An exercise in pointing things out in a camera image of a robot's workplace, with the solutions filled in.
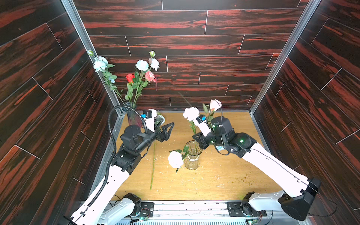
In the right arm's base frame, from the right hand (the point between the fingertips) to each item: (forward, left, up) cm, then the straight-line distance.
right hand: (196, 134), depth 72 cm
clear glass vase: (-7, +1, -17) cm, 19 cm away
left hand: (-1, +14, +10) cm, 17 cm away
